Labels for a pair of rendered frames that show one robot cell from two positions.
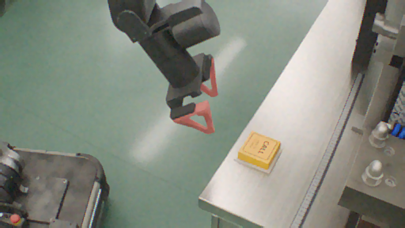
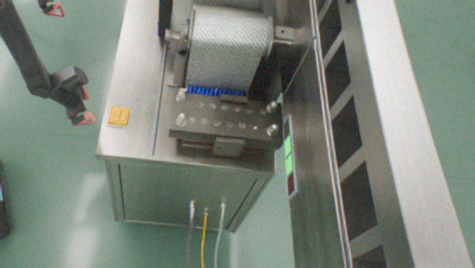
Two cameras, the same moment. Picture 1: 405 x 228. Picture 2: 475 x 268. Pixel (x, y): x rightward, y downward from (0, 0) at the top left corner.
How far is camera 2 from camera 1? 0.71 m
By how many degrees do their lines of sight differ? 24
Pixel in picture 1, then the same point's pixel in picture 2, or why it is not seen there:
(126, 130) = not seen: outside the picture
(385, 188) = (190, 125)
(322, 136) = (151, 96)
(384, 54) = (174, 50)
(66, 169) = not seen: outside the picture
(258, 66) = (82, 13)
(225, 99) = (66, 51)
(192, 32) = (75, 86)
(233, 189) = (112, 142)
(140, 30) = (48, 93)
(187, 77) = (75, 103)
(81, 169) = not seen: outside the picture
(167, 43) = (62, 92)
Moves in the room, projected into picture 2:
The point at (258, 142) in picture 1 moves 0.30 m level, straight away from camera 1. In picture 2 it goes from (116, 112) to (104, 51)
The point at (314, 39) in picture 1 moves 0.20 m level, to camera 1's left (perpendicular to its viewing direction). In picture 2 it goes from (130, 24) to (85, 36)
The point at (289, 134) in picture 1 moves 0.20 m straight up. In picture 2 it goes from (132, 100) to (131, 69)
